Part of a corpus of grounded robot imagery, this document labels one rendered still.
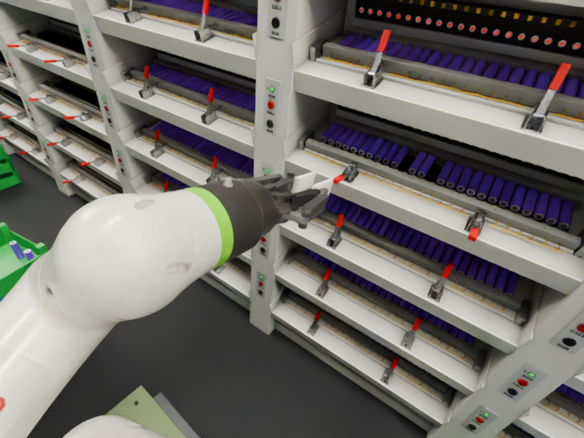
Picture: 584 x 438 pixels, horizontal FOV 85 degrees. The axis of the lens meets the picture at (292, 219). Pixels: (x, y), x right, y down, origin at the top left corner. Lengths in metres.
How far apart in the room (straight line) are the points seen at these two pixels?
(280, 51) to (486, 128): 0.40
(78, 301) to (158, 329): 1.08
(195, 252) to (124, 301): 0.07
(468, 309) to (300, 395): 0.64
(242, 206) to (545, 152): 0.46
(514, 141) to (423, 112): 0.14
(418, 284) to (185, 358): 0.84
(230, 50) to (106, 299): 0.65
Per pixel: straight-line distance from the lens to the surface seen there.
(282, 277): 1.02
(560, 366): 0.86
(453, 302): 0.83
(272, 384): 1.22
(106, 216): 0.28
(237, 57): 0.80
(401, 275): 0.82
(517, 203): 0.75
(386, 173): 0.72
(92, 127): 1.51
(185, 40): 0.91
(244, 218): 0.35
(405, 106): 0.62
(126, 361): 1.33
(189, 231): 0.30
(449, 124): 0.62
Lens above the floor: 1.11
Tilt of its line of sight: 38 degrees down
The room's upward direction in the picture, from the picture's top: 7 degrees clockwise
